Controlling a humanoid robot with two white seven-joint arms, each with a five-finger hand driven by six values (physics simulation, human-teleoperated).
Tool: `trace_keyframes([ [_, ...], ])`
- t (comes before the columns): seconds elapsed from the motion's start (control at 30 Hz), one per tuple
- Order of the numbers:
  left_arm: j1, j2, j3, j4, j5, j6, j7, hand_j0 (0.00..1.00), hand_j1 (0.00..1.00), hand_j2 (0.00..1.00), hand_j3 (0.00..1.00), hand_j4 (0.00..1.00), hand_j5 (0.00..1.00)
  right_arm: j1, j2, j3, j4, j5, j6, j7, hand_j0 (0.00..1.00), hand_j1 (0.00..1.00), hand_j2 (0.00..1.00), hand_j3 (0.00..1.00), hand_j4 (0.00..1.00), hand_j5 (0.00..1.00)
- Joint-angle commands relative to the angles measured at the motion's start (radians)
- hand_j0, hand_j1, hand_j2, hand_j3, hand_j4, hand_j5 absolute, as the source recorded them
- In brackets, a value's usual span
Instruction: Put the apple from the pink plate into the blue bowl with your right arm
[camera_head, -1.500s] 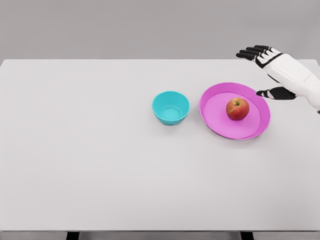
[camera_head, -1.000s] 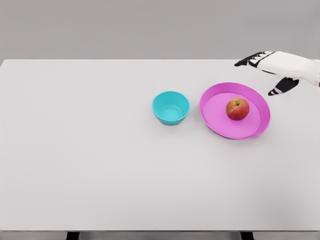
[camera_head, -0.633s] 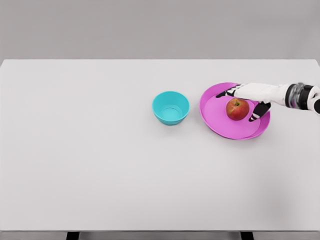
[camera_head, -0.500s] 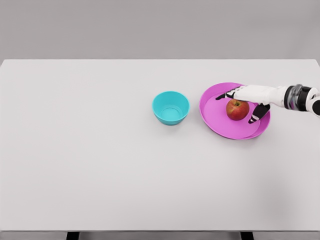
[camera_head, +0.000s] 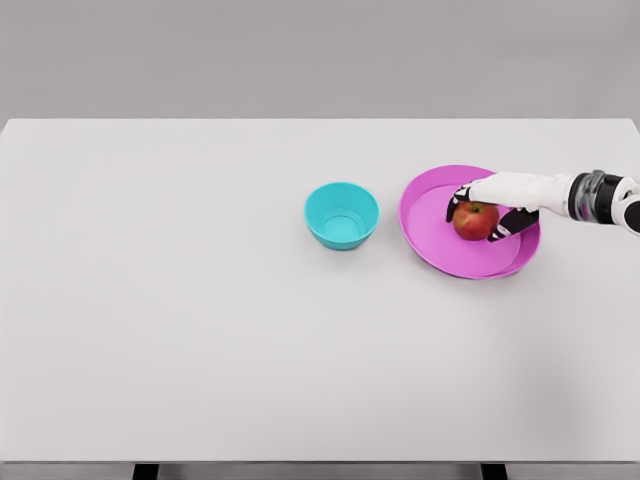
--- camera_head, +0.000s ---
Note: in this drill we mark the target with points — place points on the red apple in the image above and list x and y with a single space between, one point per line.
475 221

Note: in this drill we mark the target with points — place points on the pink plate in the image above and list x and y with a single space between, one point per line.
430 225

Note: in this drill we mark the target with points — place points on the blue bowl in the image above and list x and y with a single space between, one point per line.
341 216

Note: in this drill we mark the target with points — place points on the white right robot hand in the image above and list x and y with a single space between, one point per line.
505 189

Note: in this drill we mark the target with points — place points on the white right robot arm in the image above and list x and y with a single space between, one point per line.
595 197

